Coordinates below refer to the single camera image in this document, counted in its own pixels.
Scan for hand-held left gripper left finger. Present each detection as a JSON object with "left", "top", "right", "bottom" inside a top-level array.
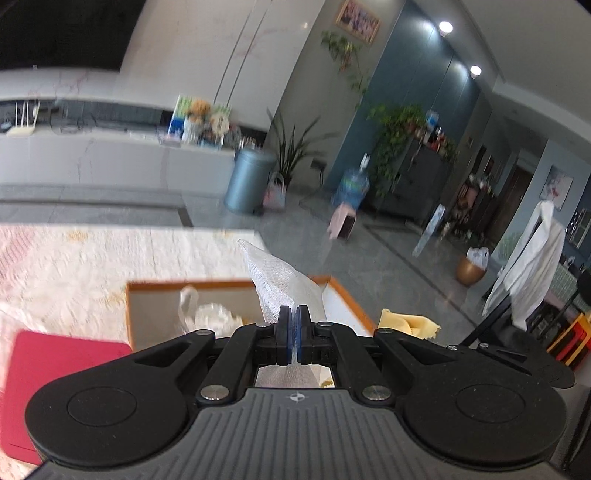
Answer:
[{"left": 124, "top": 305, "right": 295, "bottom": 408}]

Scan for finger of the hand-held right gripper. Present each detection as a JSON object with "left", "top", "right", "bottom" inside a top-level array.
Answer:
[{"left": 447, "top": 343, "right": 519, "bottom": 368}]

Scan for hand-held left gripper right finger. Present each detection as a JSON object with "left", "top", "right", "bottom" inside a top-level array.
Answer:
[{"left": 297, "top": 305, "right": 468, "bottom": 408}]

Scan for white mesh cloth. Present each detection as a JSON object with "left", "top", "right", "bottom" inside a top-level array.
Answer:
[{"left": 237, "top": 239, "right": 333, "bottom": 388}]

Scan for yellow cloth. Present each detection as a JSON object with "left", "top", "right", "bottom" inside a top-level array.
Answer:
[{"left": 376, "top": 308, "right": 441, "bottom": 341}]

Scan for orange cardboard box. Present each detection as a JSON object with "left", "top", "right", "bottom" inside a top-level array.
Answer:
[{"left": 126, "top": 275, "right": 377, "bottom": 388}]

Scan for yellow red stool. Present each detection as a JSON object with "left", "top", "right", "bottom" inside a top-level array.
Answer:
[{"left": 547, "top": 311, "right": 591, "bottom": 372}]

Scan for white plastic bag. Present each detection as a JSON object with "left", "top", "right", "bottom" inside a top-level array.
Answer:
[{"left": 178, "top": 286, "right": 247, "bottom": 335}]

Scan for gold vase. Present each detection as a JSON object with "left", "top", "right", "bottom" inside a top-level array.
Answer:
[{"left": 456, "top": 247, "right": 489, "bottom": 288}]

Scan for white hanging garment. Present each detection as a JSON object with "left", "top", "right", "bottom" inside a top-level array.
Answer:
[{"left": 482, "top": 200, "right": 566, "bottom": 330}]

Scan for pink heater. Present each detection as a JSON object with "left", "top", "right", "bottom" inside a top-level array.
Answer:
[{"left": 328, "top": 203, "right": 358, "bottom": 241}]

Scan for white packaged board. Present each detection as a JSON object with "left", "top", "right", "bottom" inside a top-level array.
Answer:
[{"left": 412, "top": 205, "right": 448, "bottom": 257}]

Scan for woven pink bag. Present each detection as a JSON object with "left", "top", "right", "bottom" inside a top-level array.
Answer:
[{"left": 262, "top": 172, "right": 288, "bottom": 210}]

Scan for dark plant stand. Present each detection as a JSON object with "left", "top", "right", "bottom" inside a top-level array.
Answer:
[{"left": 455, "top": 173, "right": 497, "bottom": 241}]

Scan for blue water bottle with pump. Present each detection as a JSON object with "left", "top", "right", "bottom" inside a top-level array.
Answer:
[{"left": 331, "top": 153, "right": 370, "bottom": 210}]

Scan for grey trash can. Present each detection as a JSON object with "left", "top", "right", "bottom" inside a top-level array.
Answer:
[{"left": 224, "top": 147, "right": 276, "bottom": 214}]

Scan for dark cabinet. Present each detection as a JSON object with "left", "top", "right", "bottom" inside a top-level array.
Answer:
[{"left": 374, "top": 136, "right": 455, "bottom": 227}]

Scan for long leaf potted plant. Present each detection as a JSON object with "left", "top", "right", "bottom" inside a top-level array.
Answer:
[{"left": 267, "top": 108, "right": 340, "bottom": 185}]

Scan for large green pothos plant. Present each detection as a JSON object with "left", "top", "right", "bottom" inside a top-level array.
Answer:
[{"left": 367, "top": 104, "right": 428, "bottom": 199}]

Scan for red box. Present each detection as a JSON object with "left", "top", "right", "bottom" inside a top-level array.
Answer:
[{"left": 0, "top": 330, "right": 134, "bottom": 467}]

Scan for teddy bear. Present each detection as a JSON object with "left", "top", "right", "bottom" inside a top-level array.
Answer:
[{"left": 187, "top": 99, "right": 211, "bottom": 144}]

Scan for marble television cabinet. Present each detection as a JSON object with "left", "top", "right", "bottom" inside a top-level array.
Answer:
[{"left": 0, "top": 69, "right": 241, "bottom": 190}]

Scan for painted picture board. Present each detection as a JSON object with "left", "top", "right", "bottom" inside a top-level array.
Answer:
[{"left": 170, "top": 95, "right": 232, "bottom": 146}]

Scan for hanging vine plant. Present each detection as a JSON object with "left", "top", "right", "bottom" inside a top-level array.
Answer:
[{"left": 321, "top": 30, "right": 372, "bottom": 109}]

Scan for white router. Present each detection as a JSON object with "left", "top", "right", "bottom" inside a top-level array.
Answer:
[{"left": 7, "top": 102, "right": 40, "bottom": 137}]

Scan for black television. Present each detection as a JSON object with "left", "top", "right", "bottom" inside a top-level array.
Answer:
[{"left": 0, "top": 0, "right": 146, "bottom": 72}]

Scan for wall painting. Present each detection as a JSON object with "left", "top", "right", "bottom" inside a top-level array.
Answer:
[{"left": 540, "top": 165, "right": 573, "bottom": 210}]

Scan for black cables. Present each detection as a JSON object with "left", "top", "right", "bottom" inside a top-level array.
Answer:
[{"left": 48, "top": 104, "right": 93, "bottom": 134}]

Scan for framed wall photo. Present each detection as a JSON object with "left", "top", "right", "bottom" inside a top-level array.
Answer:
[{"left": 335, "top": 0, "right": 380, "bottom": 45}]

